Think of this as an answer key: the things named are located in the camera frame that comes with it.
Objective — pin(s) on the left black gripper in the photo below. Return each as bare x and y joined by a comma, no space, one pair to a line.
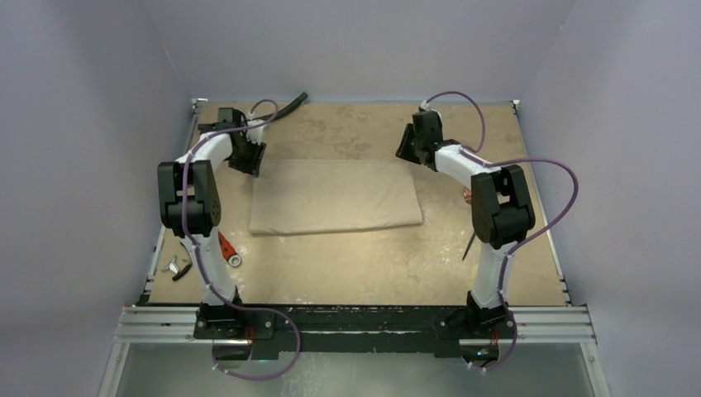
251,166

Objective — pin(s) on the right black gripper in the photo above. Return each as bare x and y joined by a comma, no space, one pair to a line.
410,148

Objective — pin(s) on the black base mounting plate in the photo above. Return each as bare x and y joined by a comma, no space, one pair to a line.
439,346

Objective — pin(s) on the red handled wrench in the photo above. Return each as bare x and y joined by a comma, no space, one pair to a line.
229,252

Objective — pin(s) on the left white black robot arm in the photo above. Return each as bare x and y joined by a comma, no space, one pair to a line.
191,208

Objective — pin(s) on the black foam tube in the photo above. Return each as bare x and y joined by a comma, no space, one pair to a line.
274,116

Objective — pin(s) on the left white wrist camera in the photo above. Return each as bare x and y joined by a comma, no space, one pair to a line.
256,129

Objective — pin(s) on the beige cloth napkin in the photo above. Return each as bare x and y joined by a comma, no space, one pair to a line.
302,197

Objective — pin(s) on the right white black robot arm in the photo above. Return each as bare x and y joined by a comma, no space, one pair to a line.
502,215

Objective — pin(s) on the aluminium frame rail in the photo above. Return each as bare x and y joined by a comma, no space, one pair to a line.
159,324

